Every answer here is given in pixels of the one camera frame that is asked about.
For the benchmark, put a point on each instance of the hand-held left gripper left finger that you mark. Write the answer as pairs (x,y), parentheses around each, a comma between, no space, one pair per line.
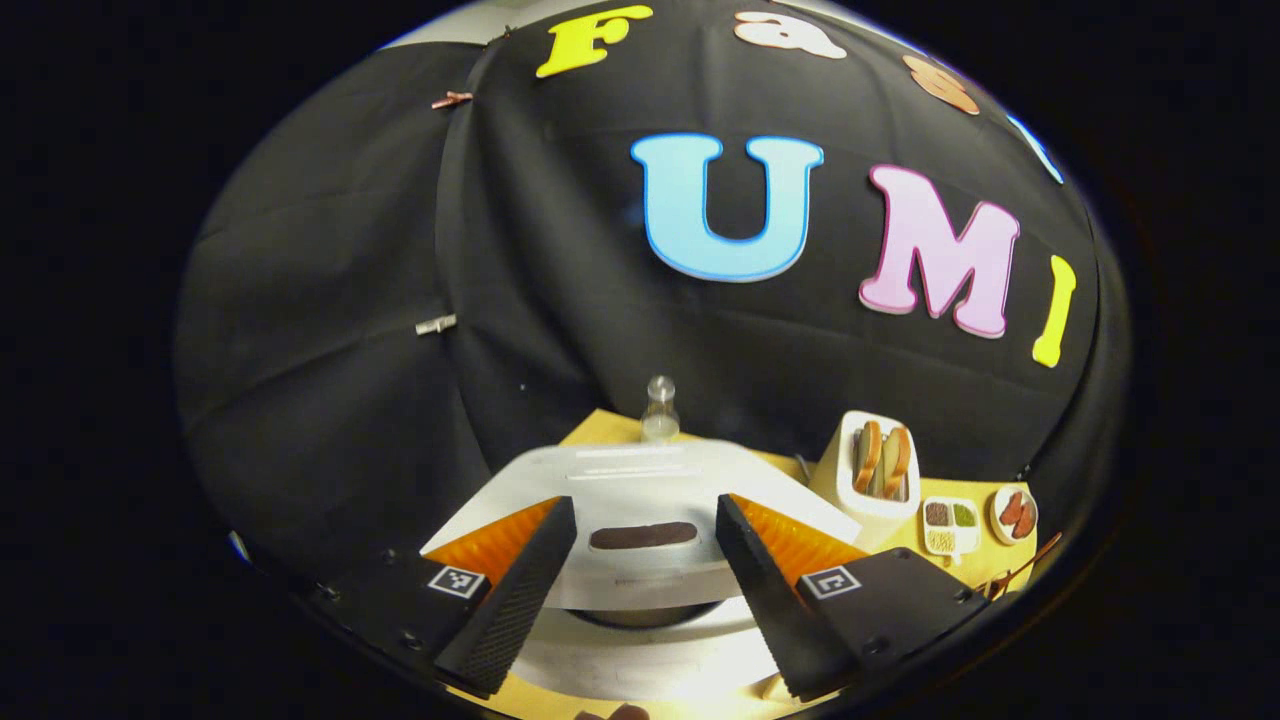
(515,610)

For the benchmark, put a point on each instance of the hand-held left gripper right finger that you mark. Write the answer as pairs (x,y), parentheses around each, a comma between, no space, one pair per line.
(770,610)

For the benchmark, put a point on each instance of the white rice cooker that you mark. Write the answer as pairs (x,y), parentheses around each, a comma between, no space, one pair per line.
(640,480)

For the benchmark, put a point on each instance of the brown wooden spoon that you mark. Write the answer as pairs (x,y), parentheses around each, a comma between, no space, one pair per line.
(1030,560)

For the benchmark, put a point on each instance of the white toaster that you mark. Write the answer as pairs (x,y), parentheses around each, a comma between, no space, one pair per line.
(835,480)

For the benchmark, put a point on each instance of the toasted bread slice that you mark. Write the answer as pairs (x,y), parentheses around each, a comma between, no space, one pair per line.
(868,455)
(898,462)

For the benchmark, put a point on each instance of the yellow soybeans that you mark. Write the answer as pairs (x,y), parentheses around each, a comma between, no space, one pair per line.
(940,540)

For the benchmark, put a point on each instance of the dark red beans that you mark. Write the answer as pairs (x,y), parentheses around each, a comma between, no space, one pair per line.
(937,513)

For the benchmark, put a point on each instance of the white divided dish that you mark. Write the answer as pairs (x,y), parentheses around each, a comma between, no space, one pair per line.
(965,538)

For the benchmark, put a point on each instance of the green mung beans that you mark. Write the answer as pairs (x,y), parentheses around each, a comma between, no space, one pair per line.
(963,514)

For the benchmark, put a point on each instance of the small glass bottle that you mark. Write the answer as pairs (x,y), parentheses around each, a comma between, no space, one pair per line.
(660,415)

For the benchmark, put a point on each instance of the white round plate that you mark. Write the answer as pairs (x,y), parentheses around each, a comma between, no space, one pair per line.
(995,520)

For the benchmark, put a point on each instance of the red meat piece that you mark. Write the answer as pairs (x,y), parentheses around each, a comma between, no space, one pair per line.
(1011,508)
(1027,520)

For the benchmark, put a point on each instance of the red wooden clip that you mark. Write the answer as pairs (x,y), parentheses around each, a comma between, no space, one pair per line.
(452,99)

